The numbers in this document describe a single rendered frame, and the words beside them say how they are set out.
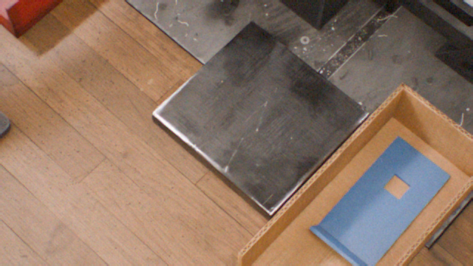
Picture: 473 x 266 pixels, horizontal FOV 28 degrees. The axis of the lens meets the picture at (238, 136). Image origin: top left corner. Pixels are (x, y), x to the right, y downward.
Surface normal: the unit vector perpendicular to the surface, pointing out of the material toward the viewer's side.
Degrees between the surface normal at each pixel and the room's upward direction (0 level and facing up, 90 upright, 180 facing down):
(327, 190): 0
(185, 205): 0
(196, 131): 0
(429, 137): 90
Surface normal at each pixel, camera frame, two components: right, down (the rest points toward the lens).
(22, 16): 0.74, 0.62
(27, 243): 0.03, -0.43
